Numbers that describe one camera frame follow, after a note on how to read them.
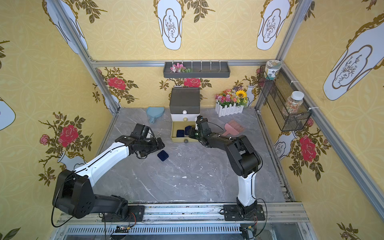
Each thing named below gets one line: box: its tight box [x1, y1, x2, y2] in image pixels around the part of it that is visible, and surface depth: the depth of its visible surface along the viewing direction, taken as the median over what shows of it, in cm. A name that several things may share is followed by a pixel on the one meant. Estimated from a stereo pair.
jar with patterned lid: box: [264, 59, 283, 81], surface depth 87 cm
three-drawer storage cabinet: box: [169, 87, 201, 143], surface depth 103 cm
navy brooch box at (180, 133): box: [176, 129, 185, 138], surface depth 105 cm
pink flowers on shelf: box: [170, 62, 192, 73], surface depth 89 cm
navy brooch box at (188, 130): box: [184, 125, 192, 136], surface depth 100 cm
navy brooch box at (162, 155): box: [157, 150, 169, 162], surface depth 96 cm
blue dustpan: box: [146, 106, 165, 124], surface depth 123 cm
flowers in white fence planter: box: [214, 89, 249, 118], surface depth 109 cm
